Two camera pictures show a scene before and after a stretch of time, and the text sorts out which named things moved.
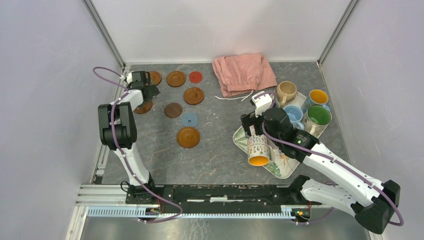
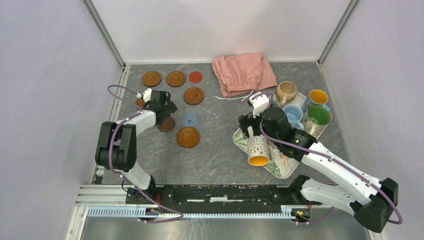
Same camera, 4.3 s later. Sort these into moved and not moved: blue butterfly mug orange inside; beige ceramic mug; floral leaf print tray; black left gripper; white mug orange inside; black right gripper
Moved: black left gripper; floral leaf print tray
Not moved: black right gripper; blue butterfly mug orange inside; beige ceramic mug; white mug orange inside
